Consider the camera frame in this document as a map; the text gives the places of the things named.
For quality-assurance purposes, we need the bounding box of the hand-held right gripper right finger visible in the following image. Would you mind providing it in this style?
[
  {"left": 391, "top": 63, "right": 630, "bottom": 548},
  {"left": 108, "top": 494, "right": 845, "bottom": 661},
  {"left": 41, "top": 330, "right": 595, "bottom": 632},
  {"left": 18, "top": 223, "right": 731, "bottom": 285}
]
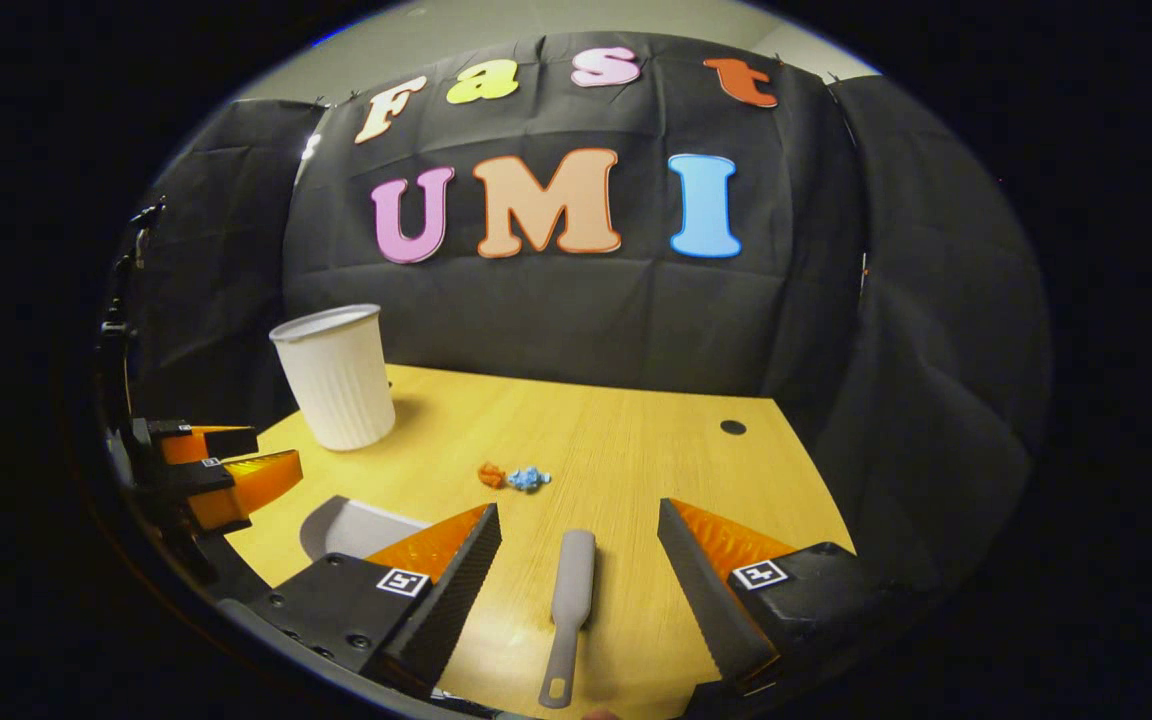
[{"left": 658, "top": 497, "right": 927, "bottom": 691}]

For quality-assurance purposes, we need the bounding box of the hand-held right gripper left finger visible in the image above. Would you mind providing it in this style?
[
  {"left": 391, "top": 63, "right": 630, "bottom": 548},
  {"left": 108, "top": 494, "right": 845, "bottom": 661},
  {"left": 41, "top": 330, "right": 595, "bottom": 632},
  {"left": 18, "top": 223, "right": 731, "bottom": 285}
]
[{"left": 246, "top": 502, "right": 502, "bottom": 698}]

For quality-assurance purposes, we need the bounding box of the small grey broom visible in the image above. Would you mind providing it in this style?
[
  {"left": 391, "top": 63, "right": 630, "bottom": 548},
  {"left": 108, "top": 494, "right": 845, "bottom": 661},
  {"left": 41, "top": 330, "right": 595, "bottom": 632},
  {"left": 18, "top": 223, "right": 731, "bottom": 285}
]
[{"left": 538, "top": 529, "right": 597, "bottom": 709}]

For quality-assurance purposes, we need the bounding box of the grey dustpan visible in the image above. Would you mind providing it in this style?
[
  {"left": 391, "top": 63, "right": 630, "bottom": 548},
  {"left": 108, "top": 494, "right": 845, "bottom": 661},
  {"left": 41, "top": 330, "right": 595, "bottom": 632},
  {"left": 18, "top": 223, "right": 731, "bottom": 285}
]
[{"left": 299, "top": 495, "right": 429, "bottom": 561}]

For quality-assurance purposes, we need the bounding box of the white ribbed garbage bin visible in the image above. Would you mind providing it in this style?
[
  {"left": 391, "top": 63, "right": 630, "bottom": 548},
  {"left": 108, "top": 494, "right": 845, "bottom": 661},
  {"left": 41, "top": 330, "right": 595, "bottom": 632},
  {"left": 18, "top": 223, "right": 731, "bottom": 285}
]
[{"left": 269, "top": 304, "right": 397, "bottom": 452}]

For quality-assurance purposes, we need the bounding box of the wooden desktop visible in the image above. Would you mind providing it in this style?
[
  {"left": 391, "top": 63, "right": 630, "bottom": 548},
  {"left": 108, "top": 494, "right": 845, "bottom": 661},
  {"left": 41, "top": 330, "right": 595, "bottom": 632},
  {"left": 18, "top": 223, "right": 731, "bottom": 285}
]
[{"left": 221, "top": 363, "right": 857, "bottom": 720}]

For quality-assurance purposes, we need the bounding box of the black backdrop cloth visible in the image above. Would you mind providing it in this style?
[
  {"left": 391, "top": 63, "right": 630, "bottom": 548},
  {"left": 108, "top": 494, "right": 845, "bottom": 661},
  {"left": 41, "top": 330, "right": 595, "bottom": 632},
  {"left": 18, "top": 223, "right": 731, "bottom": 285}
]
[{"left": 101, "top": 30, "right": 1052, "bottom": 591}]

